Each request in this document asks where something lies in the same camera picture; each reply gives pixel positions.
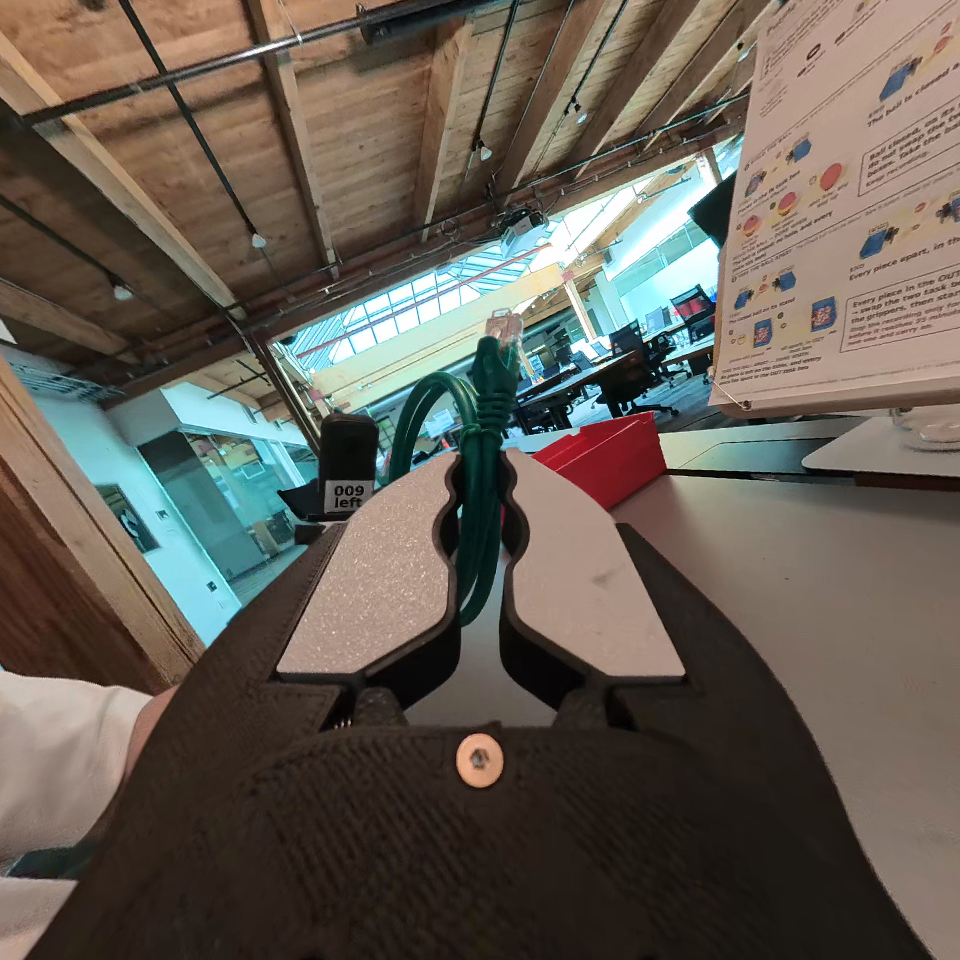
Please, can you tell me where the wooden pillar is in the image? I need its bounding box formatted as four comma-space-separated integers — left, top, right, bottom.
0, 360, 204, 694

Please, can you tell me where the person's left forearm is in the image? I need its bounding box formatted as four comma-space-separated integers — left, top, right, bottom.
128, 687, 180, 781

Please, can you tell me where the black office chair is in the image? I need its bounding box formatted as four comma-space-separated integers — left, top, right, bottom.
597, 345, 679, 423

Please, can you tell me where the white stand base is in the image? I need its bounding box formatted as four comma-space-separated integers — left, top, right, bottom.
803, 411, 960, 481

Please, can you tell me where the red plastic bin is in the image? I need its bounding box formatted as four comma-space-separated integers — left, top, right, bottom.
533, 414, 669, 511

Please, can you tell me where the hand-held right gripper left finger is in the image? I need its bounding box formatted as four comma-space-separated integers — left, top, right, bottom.
278, 450, 463, 684

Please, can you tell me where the instruction sheet board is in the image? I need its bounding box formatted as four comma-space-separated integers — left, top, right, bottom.
708, 0, 960, 418

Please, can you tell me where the ceiling projector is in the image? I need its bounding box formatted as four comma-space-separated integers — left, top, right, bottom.
495, 203, 550, 243

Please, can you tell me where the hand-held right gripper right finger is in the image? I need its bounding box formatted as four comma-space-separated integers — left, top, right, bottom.
500, 450, 687, 688

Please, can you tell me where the green cable coil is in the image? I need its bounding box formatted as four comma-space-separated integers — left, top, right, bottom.
387, 312, 526, 628

